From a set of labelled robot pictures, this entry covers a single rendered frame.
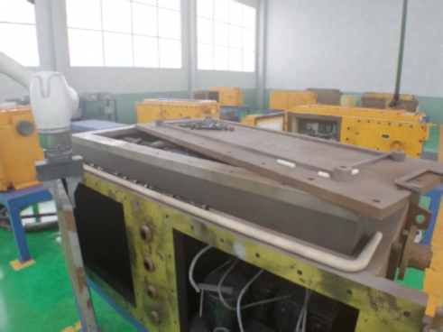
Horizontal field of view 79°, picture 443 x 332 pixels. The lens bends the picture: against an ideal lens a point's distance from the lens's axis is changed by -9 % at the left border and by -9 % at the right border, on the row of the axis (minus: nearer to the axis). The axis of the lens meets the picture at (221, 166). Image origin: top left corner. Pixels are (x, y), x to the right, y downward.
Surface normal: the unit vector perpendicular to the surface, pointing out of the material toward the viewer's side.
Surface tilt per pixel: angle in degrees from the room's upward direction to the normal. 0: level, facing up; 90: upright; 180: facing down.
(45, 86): 81
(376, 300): 90
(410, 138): 90
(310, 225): 90
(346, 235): 90
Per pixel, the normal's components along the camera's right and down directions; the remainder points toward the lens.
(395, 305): -0.64, 0.22
